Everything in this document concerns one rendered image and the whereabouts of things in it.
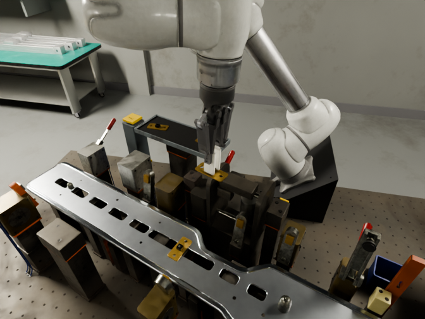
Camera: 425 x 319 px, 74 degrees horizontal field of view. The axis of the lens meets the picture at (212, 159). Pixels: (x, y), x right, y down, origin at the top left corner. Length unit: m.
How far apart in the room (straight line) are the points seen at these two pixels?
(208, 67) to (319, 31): 3.14
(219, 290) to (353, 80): 3.36
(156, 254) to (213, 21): 0.68
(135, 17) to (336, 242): 1.21
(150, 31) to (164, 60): 3.49
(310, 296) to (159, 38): 0.74
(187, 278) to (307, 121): 0.79
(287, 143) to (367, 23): 2.61
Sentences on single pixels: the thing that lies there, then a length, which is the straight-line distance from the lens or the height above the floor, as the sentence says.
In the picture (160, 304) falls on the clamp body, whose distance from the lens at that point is 0.80.
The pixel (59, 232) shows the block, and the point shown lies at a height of 1.03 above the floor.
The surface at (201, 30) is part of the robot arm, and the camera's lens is 0.52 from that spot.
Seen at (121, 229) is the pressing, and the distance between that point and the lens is 1.02.
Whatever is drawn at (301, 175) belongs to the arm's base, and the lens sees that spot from 1.35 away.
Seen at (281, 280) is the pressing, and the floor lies 1.00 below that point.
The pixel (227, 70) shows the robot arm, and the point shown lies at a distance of 0.55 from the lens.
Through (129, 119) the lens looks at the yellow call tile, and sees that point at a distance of 1.26.
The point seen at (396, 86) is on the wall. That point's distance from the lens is 4.06.
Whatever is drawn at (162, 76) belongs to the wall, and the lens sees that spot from 4.10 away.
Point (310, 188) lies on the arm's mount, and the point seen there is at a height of 0.90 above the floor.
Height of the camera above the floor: 1.77
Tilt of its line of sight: 38 degrees down
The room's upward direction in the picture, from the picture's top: straight up
